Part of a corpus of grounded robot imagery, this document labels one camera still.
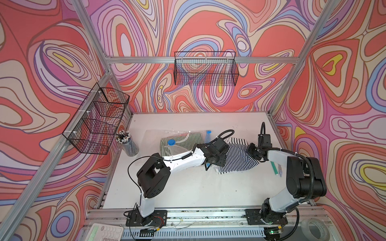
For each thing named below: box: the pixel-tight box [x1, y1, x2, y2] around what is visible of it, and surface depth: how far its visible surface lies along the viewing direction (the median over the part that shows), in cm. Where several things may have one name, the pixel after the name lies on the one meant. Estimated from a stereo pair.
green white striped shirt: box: [159, 132, 204, 157], surface depth 101 cm
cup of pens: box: [115, 130, 140, 157], surface depth 88 cm
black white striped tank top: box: [223, 137, 249, 146], surface depth 103 cm
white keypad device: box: [84, 222, 125, 241], surface depth 69 cm
